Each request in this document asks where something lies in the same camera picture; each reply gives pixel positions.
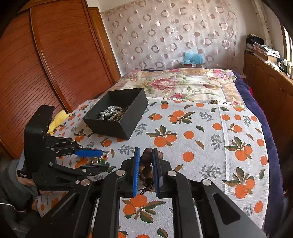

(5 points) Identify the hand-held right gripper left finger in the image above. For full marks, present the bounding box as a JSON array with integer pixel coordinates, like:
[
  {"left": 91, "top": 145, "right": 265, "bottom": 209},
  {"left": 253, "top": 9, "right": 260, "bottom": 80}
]
[{"left": 25, "top": 147, "right": 141, "bottom": 238}]

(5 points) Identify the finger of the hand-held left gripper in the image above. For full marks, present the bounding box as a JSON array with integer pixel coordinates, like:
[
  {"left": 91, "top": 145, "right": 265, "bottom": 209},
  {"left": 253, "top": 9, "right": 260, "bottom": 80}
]
[
  {"left": 49, "top": 161, "right": 109, "bottom": 182},
  {"left": 49, "top": 137, "right": 104, "bottom": 159}
]

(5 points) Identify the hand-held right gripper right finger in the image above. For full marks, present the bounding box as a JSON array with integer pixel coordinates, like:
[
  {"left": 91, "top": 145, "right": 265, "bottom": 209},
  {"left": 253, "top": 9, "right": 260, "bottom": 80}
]
[{"left": 152, "top": 147, "right": 267, "bottom": 238}]

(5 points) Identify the green jade bracelet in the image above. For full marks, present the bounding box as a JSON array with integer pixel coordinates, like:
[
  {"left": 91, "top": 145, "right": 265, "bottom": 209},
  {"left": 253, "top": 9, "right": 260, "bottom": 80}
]
[{"left": 90, "top": 152, "right": 110, "bottom": 168}]

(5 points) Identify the dark wooden bead bracelet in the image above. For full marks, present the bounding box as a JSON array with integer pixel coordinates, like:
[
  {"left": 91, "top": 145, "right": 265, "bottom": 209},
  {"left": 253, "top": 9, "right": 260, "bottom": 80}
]
[{"left": 137, "top": 148, "right": 164, "bottom": 195}]

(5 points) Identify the black box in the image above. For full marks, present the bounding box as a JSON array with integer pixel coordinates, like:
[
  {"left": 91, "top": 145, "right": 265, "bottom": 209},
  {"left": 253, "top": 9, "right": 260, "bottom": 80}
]
[{"left": 82, "top": 88, "right": 149, "bottom": 140}]

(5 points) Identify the white pearl necklace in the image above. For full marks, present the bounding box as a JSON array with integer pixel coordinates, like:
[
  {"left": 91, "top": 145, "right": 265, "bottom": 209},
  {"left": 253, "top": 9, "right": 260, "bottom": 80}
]
[{"left": 98, "top": 105, "right": 123, "bottom": 121}]

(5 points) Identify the person's left hand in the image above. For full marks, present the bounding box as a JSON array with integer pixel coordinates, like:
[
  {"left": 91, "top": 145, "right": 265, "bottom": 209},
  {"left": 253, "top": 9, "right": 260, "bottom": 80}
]
[{"left": 17, "top": 177, "right": 38, "bottom": 187}]

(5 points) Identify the yellow cloth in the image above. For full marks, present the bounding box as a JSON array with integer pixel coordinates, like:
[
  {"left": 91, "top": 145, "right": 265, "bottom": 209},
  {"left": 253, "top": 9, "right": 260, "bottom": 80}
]
[{"left": 47, "top": 110, "right": 71, "bottom": 135}]

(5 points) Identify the orange fruit print cloth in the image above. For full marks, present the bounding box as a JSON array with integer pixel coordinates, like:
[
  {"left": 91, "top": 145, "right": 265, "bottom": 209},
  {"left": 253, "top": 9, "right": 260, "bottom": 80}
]
[{"left": 21, "top": 97, "right": 269, "bottom": 238}]

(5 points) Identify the brown wooden wardrobe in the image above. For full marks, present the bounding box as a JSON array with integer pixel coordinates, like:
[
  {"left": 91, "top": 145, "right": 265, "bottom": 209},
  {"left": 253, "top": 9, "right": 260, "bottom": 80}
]
[{"left": 0, "top": 0, "right": 121, "bottom": 161}]

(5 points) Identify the floral blanket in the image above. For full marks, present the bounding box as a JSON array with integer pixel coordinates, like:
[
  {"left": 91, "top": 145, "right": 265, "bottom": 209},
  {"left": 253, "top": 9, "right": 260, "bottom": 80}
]
[{"left": 112, "top": 68, "right": 247, "bottom": 108}]

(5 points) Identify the dark blue blanket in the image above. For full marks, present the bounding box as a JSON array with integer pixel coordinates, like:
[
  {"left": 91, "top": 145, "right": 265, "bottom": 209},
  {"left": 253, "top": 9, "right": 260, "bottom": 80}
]
[{"left": 234, "top": 72, "right": 285, "bottom": 230}]

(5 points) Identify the blue plastic bag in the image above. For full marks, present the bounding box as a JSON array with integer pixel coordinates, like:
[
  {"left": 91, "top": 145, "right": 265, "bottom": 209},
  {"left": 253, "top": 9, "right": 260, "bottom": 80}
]
[{"left": 183, "top": 51, "right": 204, "bottom": 65}]

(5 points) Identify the pile of dark clothes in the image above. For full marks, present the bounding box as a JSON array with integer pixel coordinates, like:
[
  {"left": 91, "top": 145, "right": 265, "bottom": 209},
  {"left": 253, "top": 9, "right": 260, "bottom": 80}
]
[{"left": 246, "top": 34, "right": 264, "bottom": 52}]

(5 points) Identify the cardboard box with cloth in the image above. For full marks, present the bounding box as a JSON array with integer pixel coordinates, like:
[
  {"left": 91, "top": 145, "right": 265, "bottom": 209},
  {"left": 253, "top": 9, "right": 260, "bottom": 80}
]
[{"left": 253, "top": 42, "right": 281, "bottom": 64}]

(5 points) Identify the row of bottles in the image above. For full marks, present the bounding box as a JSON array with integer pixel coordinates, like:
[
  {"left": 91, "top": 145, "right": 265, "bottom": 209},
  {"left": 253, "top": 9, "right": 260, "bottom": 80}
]
[{"left": 277, "top": 57, "right": 293, "bottom": 79}]

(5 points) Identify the window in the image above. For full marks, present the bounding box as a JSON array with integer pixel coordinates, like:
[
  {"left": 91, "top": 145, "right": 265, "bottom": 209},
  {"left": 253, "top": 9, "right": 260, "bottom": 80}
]
[{"left": 280, "top": 22, "right": 293, "bottom": 63}]

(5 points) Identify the floral window curtain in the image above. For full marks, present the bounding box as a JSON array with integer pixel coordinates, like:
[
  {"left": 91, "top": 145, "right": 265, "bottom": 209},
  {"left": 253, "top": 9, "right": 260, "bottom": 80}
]
[{"left": 253, "top": 0, "right": 271, "bottom": 44}]

